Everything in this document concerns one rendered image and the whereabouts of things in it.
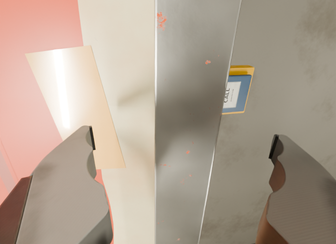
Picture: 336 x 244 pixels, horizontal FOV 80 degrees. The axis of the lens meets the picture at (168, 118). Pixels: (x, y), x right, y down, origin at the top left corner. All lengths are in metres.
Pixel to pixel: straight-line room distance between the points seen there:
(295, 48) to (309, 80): 0.37
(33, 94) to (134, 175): 0.11
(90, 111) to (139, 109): 0.04
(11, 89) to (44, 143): 0.05
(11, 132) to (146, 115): 0.12
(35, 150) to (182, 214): 0.14
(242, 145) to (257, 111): 0.37
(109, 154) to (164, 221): 0.07
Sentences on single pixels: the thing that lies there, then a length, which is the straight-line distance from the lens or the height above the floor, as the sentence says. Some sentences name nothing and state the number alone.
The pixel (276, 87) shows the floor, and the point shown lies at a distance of 1.99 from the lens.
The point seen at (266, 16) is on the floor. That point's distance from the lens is 1.74.
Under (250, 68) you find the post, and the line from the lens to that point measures 0.56.
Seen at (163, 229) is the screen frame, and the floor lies 1.30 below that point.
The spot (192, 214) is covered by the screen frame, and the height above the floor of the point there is 1.31.
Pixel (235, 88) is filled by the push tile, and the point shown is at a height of 0.97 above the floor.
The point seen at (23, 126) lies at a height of 1.23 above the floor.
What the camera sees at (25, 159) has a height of 1.23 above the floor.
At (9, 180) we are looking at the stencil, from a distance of 0.26.
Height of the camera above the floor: 1.40
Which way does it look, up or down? 59 degrees down
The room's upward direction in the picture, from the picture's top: 154 degrees clockwise
